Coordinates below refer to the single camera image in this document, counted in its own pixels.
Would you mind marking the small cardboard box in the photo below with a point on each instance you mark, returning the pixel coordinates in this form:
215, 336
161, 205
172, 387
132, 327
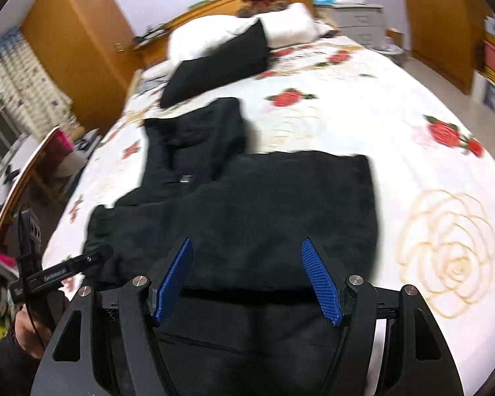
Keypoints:
394, 36

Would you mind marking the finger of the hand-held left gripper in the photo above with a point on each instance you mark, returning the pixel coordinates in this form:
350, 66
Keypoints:
66, 268

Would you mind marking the white waste bin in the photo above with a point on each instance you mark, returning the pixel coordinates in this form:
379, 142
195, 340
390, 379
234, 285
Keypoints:
392, 54

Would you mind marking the person's left hand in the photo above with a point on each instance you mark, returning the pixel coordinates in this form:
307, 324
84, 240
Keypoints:
29, 336

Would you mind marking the wooden headboard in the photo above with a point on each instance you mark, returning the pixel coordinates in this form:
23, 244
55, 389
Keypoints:
214, 8

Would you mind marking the black pillow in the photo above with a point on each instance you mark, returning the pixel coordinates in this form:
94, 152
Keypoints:
218, 64

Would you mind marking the person's left forearm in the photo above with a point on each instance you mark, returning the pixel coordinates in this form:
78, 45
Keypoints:
8, 371

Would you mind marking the grey drawer nightstand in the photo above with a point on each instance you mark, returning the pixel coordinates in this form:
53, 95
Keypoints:
363, 22

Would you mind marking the pink bag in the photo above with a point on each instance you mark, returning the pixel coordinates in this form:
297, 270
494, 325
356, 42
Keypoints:
60, 152

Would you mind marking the floral bed sheet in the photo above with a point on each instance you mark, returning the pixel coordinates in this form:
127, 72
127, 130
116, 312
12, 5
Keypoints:
396, 103

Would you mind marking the black jacket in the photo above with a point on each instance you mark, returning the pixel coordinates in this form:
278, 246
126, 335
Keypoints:
251, 214

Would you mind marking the wooden wardrobe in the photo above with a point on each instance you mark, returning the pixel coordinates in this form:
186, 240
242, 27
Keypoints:
437, 20
78, 41

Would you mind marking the patterned curtain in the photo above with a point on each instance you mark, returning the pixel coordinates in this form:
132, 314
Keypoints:
29, 74

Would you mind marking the window frame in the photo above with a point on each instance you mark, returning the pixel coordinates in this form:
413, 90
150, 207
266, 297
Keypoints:
0, 144

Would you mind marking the white pillow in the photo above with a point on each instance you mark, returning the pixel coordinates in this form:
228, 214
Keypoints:
194, 39

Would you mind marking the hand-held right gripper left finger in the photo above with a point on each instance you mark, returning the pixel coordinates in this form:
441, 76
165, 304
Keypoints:
173, 280

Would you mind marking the white paper bag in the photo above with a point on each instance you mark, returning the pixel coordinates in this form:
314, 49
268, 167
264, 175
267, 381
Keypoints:
494, 31

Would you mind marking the pile of small dark items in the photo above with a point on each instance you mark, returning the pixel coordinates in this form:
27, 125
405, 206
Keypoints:
150, 35

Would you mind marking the wooden side desk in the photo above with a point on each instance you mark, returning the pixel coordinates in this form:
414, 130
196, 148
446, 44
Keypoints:
24, 181

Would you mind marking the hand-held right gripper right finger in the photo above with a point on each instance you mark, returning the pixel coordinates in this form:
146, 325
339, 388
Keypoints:
319, 280

